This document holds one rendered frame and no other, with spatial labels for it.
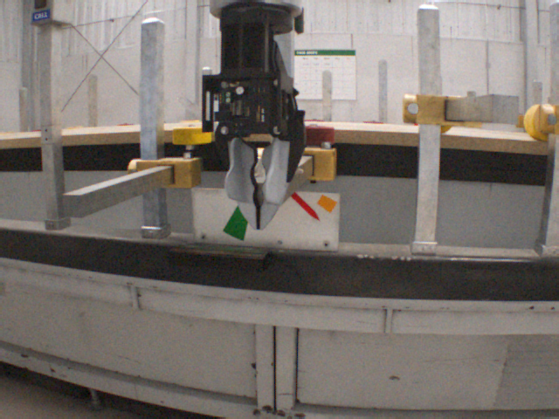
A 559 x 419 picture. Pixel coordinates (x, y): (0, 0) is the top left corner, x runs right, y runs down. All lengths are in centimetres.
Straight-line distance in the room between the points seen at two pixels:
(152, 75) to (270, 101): 48
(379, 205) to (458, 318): 31
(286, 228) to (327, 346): 46
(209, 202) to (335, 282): 26
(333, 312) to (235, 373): 48
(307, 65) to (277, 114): 764
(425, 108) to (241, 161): 38
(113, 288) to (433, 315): 66
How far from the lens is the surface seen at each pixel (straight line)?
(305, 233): 77
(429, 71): 75
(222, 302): 89
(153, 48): 85
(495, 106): 46
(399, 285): 77
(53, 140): 98
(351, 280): 77
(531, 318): 92
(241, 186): 44
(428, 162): 75
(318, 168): 74
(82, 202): 58
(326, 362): 117
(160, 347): 130
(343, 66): 794
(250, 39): 41
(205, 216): 81
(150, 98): 84
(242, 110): 40
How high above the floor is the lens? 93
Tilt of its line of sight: 12 degrees down
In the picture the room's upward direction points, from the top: straight up
